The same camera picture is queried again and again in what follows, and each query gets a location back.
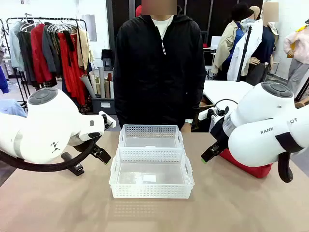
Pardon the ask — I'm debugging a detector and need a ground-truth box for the mannequin in white coat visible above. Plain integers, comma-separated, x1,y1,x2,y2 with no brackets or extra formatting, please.
228,19,264,82

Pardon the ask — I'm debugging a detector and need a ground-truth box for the bright blue garment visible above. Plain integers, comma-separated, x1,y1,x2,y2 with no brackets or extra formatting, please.
0,65,10,94

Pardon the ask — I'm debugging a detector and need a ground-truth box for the black stapler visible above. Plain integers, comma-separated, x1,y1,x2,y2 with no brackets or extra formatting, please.
61,152,85,176

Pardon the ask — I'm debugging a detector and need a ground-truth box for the light blue cloth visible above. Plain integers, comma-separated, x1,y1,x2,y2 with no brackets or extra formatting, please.
0,98,27,118

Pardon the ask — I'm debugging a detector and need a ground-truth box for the tall grey paper roll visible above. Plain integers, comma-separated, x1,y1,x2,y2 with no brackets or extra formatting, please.
98,66,106,99

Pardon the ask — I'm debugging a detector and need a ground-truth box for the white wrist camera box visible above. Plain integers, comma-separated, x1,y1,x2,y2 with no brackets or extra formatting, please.
197,108,216,121
98,110,117,129

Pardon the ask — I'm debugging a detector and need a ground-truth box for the white work table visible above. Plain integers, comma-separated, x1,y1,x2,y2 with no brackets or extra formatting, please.
203,79,254,107

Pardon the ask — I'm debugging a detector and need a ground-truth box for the person torso black jacket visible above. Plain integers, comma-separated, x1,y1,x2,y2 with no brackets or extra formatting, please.
113,6,206,132

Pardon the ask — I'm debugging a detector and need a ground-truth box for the red hanging garment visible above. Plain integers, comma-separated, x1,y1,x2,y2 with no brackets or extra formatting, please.
30,23,54,85

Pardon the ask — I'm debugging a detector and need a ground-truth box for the white perforated plastic basket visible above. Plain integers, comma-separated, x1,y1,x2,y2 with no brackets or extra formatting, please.
118,124,185,152
109,147,195,200

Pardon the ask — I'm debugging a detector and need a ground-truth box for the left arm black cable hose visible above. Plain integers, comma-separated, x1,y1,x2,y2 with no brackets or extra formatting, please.
0,135,102,173

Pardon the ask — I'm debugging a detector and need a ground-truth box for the brown cardboard box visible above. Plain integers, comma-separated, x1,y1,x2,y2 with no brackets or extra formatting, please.
199,95,215,113

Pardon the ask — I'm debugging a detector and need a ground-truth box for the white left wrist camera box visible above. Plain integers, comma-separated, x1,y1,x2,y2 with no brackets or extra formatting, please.
98,110,117,129

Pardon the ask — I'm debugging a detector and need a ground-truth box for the black hanging garment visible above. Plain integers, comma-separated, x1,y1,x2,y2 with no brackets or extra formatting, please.
18,30,37,83

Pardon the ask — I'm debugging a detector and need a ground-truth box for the grey blue hanging shirt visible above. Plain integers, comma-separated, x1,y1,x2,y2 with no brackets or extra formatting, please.
9,21,26,72

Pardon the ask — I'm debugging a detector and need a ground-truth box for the grey storage bin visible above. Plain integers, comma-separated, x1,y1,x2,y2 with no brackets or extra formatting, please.
91,96,116,115

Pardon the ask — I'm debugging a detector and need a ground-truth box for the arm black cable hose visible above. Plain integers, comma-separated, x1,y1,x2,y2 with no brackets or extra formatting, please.
275,131,305,184
0,135,102,173

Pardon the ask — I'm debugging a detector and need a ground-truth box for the black step stool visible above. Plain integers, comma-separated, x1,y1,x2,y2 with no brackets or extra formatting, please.
101,49,114,71

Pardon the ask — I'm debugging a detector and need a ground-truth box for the thin black camera cable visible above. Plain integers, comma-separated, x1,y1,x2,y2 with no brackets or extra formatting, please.
213,98,239,114

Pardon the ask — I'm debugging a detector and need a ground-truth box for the beige hanging garment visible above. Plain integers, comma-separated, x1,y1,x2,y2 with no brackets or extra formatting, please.
77,28,94,71

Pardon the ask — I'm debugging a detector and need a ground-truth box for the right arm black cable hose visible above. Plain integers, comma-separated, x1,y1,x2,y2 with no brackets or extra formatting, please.
275,131,305,184

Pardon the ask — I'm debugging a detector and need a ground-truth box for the black bucket hat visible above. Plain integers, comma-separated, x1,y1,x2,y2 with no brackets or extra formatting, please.
231,2,254,23

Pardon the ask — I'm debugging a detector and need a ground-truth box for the mannequin in navy top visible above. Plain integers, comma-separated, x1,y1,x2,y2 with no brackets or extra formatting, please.
246,21,279,86

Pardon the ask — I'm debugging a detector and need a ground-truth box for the red zip pouch white print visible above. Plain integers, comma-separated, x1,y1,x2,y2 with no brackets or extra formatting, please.
219,148,273,179

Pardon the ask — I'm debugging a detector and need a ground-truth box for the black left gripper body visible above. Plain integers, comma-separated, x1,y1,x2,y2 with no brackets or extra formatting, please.
91,139,103,156

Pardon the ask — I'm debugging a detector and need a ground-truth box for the black tripod pole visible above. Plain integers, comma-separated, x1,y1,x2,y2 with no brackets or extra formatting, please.
236,24,253,83

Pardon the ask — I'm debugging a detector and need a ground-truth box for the mannequin in beige coat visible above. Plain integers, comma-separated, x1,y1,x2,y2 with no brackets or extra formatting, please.
211,14,252,82

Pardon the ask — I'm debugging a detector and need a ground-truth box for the slanted grey paper roll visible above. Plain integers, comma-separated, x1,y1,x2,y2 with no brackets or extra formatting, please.
80,73,97,98

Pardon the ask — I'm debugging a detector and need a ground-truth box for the white poster board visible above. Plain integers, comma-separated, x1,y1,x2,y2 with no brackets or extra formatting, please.
84,14,98,42

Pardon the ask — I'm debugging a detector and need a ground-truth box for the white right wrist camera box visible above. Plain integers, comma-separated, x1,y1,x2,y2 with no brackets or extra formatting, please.
197,108,216,121

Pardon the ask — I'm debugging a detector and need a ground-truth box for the person right forearm black sleeve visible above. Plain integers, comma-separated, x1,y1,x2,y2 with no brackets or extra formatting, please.
113,79,128,126

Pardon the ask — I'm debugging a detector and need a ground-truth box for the mannequin in pink sweater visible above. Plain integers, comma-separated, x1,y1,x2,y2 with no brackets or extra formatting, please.
283,21,309,95

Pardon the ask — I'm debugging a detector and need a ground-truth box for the long red hanging dress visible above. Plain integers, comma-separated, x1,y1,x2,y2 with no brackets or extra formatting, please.
57,31,87,106

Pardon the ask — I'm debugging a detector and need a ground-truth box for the cream paper roll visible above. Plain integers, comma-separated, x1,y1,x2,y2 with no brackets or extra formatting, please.
88,70,98,95

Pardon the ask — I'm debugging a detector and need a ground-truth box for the dark grey hanging jacket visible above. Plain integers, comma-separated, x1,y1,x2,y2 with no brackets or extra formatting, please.
42,24,62,76

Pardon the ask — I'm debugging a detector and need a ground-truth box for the black metal clothes rack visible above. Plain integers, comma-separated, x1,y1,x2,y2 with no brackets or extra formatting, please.
0,16,89,108

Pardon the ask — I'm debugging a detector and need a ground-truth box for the person left forearm black sleeve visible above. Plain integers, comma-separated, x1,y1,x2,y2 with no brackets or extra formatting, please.
185,79,206,121

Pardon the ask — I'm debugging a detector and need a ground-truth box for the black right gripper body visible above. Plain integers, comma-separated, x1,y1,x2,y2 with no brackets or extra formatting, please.
209,115,229,148

